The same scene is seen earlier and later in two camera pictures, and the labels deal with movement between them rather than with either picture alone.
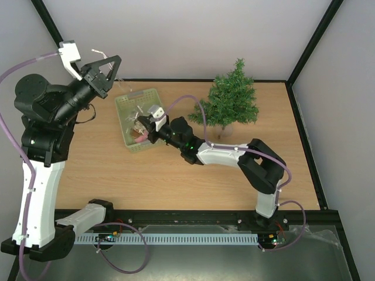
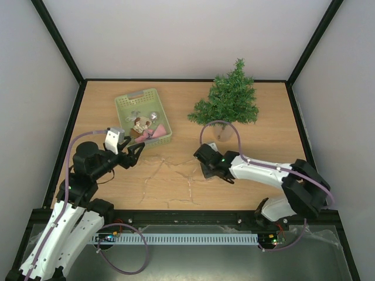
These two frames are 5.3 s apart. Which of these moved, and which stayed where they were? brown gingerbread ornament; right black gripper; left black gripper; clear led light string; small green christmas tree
Moved: clear led light string; right black gripper; left black gripper
Stayed: brown gingerbread ornament; small green christmas tree
